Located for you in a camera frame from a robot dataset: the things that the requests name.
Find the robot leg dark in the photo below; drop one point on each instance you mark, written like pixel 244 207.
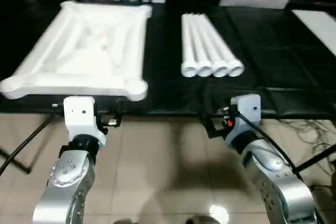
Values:
pixel 127 221
pixel 202 220

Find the black work mat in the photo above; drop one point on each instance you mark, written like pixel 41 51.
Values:
pixel 275 58

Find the left robot leg dark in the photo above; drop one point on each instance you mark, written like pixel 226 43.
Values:
pixel 127 221

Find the white flat board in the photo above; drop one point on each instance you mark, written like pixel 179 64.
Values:
pixel 320 24

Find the white plastic table top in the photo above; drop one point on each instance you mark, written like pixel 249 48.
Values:
pixel 78 51

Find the black table frame leg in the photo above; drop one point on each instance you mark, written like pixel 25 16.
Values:
pixel 315 158
pixel 18 166

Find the white plastic table leg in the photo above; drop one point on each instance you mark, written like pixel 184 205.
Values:
pixel 198 43
pixel 187 43
pixel 209 43
pixel 221 43

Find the right robot leg dark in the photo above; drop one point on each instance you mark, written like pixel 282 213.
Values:
pixel 202 220

